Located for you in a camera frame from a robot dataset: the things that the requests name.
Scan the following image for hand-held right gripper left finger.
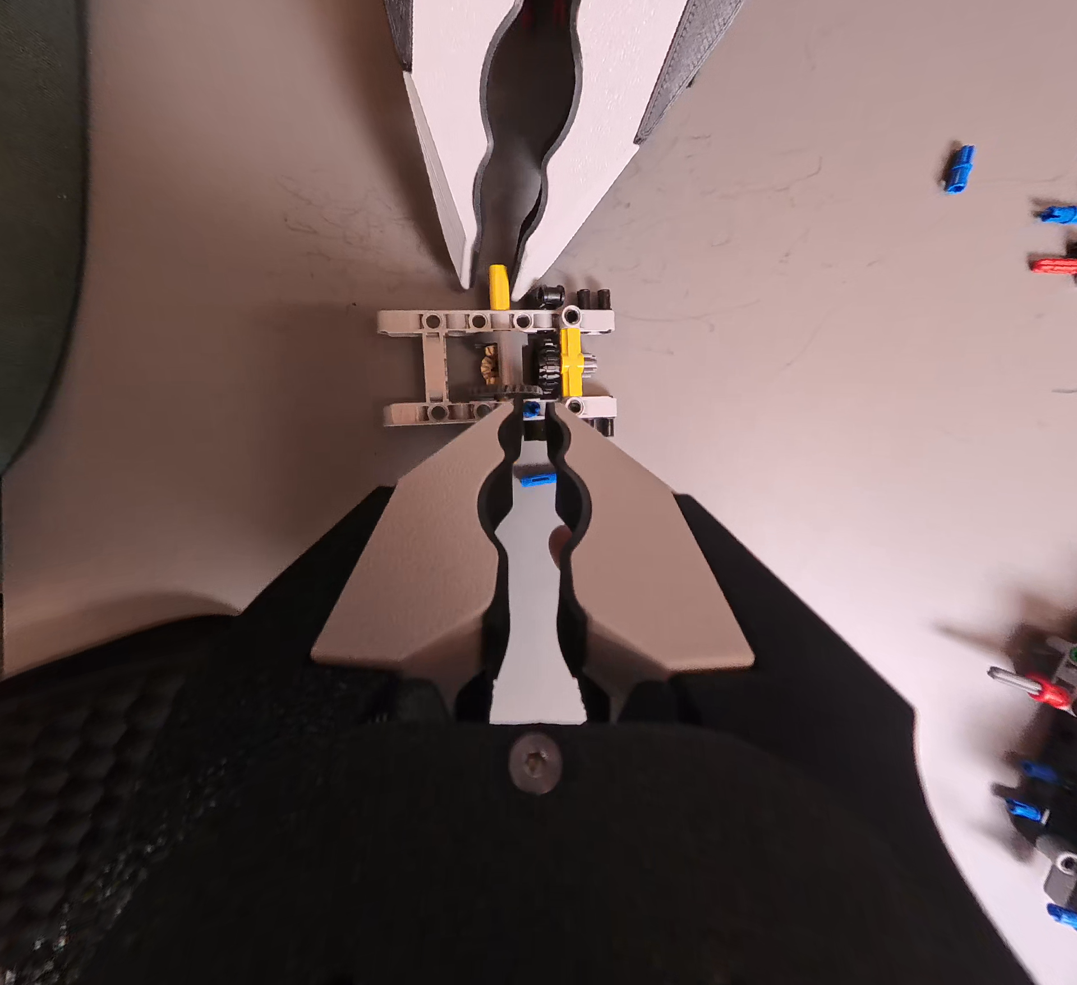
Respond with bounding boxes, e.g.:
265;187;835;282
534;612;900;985
310;400;518;700

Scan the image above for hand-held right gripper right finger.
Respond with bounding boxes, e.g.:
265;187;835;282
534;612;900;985
547;400;757;700

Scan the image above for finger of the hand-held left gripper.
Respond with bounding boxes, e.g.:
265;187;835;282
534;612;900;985
402;0;535;292
510;0;710;302

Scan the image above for grey lego frame assembly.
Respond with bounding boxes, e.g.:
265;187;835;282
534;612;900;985
376;285;619;438

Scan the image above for pile of mixed lego pieces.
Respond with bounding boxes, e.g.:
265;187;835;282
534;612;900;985
1030;202;1077;277

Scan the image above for lego car chassis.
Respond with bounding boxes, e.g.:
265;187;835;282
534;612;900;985
988;623;1077;931

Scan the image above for person's green sweatshirt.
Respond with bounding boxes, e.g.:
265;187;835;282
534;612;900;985
0;0;89;473

